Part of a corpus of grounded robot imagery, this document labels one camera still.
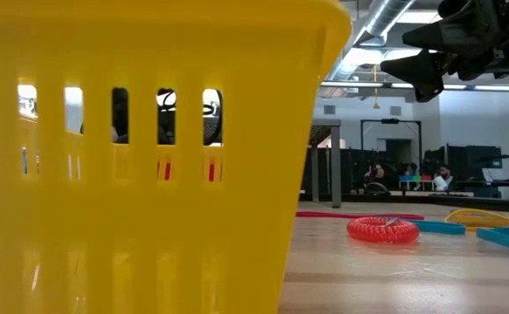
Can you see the black background gantry frame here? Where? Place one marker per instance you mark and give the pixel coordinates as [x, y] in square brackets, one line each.
[389, 121]

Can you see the silver ventilation duct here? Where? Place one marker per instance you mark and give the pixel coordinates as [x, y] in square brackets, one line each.
[367, 39]

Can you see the yellow plastic slotted basket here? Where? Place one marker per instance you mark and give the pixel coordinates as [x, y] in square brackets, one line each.
[149, 218]

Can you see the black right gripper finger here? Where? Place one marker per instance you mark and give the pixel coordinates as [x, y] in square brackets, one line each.
[411, 70]
[428, 37]

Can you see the grey wall vent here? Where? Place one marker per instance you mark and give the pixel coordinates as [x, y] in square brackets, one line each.
[329, 109]
[395, 111]

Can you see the red strip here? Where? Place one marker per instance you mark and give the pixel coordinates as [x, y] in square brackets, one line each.
[324, 214]

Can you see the long ceiling light strip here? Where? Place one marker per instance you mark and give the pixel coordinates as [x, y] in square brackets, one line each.
[498, 88]
[402, 85]
[352, 84]

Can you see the black partition panels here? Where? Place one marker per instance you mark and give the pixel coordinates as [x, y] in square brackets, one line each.
[354, 170]

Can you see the red plastic slotted basket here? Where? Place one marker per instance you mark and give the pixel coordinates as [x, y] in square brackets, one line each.
[167, 171]

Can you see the black background workstation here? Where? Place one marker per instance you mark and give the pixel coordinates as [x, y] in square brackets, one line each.
[481, 163]

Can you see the yellow rubber band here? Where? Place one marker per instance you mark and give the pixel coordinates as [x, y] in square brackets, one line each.
[470, 211]

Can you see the yellow hanging pendant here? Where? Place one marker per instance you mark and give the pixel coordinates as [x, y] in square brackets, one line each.
[375, 104]

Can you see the black dome object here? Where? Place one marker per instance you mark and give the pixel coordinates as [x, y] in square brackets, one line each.
[375, 189]

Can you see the rack with coloured bins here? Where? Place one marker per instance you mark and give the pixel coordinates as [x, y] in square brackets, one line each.
[415, 178]

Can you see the person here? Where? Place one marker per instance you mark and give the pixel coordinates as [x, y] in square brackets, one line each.
[375, 174]
[442, 176]

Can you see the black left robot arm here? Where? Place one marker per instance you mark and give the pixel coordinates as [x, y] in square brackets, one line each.
[167, 126]

